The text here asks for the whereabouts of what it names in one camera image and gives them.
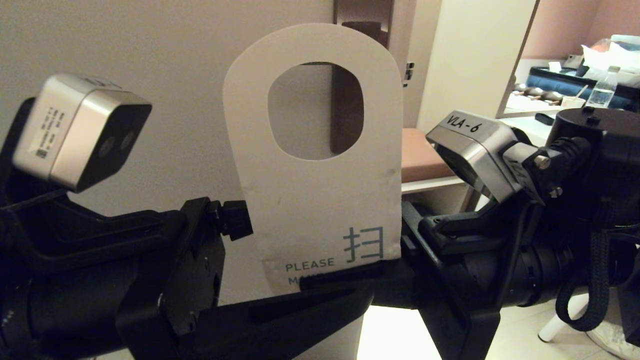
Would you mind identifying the white plastic bag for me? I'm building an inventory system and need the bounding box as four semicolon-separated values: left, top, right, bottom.
580;36;640;90

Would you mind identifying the beige wooden door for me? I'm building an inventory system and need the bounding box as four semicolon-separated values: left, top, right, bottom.
0;0;417;360

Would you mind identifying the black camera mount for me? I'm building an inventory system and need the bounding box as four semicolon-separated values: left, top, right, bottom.
420;135;593;246
0;97;188;273

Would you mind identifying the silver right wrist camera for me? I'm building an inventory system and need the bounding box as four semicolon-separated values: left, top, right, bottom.
425;110;541;203

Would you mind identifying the blue suitcase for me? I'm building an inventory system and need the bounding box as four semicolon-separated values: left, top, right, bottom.
527;67;640;111

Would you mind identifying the white table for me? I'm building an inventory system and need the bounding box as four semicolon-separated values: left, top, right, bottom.
500;112;640;343

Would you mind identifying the white door hanger sign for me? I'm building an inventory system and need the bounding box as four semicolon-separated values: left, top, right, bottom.
222;22;405;296

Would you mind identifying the bronze door lock plate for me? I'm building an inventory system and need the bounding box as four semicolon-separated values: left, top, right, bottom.
330;0;396;156

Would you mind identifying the white shelf cabinet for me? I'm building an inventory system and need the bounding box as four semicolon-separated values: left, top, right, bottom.
400;0;541;211

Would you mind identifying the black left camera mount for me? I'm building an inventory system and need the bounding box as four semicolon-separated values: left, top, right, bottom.
0;97;188;273

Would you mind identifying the clear plastic water bottle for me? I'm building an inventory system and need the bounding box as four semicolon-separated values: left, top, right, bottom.
587;66;619;108

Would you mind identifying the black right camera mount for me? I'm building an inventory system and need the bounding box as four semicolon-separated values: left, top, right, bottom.
420;135;593;246

